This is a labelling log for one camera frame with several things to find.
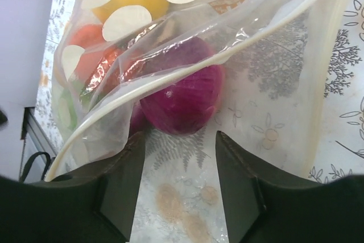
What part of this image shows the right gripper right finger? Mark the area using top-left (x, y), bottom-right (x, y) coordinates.
top-left (216, 131), bottom-right (318, 242)

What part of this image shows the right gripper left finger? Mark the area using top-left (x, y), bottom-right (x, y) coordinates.
top-left (42, 132), bottom-right (145, 242)

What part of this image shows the fake purple onion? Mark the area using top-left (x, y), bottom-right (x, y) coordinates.
top-left (129, 37), bottom-right (225, 135)

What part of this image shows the clear dotted zip bag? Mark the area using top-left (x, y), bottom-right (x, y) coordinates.
top-left (46, 0), bottom-right (347, 180)

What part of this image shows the fake green vegetable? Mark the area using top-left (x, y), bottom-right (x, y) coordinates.
top-left (57, 80), bottom-right (94, 130)

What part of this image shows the fake orange carrot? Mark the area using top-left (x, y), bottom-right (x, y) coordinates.
top-left (68, 24), bottom-right (144, 94)

